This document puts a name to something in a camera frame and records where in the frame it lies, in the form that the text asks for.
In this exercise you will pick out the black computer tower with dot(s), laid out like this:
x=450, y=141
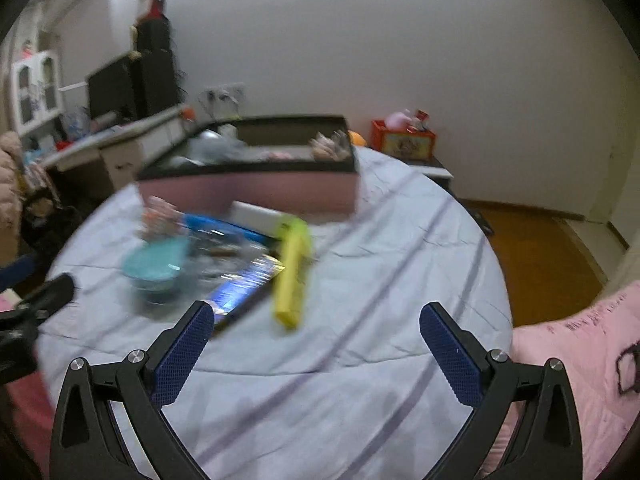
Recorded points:
x=157, y=82

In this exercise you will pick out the white eraser box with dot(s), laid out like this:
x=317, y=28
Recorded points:
x=257, y=216

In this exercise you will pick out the black speaker box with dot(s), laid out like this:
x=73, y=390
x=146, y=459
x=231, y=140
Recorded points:
x=154, y=35

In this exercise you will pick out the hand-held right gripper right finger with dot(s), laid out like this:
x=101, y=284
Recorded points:
x=452, y=360

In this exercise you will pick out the black computer monitor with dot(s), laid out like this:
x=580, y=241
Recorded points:
x=111, y=91

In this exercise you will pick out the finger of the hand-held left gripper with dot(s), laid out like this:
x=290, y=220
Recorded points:
x=50, y=292
x=17, y=271

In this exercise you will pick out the yellow highlighter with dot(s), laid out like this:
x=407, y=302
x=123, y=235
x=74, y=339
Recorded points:
x=292, y=275

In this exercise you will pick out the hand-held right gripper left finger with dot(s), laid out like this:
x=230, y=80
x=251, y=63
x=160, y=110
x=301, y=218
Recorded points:
x=182, y=355

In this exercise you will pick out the pink printed cloth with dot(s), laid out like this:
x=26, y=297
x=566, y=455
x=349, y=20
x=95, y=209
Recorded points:
x=575, y=360

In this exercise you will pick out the white wall socket strip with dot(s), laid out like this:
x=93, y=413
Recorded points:
x=226, y=92

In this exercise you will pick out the white cat-shaped gadget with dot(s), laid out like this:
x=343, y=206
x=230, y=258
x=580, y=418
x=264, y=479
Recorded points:
x=228, y=131

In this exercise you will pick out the pink puffer jacket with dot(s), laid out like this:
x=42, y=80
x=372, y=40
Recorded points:
x=10, y=180

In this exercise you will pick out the pink building block toy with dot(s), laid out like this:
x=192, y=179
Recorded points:
x=160, y=220

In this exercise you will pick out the white desk with drawers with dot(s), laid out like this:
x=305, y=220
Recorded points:
x=125, y=157

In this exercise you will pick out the blue highlighter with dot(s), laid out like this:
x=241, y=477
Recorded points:
x=220, y=226

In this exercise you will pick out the pink bedding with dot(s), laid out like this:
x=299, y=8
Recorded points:
x=25, y=410

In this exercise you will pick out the red printed box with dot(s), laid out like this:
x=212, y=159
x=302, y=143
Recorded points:
x=402, y=142

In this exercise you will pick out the pink plush toy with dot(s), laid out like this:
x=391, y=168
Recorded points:
x=398, y=119

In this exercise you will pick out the pink box with black rim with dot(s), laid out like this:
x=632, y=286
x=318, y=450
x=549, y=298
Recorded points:
x=250, y=195

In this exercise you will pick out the pink figurine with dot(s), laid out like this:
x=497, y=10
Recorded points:
x=330, y=146

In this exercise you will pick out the white glass-door cabinet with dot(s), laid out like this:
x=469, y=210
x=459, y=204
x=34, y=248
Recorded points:
x=36, y=90

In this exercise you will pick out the dark low cabinet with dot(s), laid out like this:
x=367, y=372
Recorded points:
x=435, y=167

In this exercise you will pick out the black office chair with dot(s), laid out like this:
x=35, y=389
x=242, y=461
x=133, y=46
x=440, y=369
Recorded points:
x=50, y=225

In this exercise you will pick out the small pink doll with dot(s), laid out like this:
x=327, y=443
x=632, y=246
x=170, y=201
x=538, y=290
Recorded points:
x=28, y=50

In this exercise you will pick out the orange plush toy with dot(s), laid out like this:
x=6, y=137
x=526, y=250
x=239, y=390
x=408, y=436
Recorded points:
x=357, y=139

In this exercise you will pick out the teal round container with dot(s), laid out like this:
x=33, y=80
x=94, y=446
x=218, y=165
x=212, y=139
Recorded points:
x=155, y=267

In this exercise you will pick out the shiny dark packet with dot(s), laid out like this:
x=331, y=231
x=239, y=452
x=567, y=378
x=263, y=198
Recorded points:
x=242, y=290

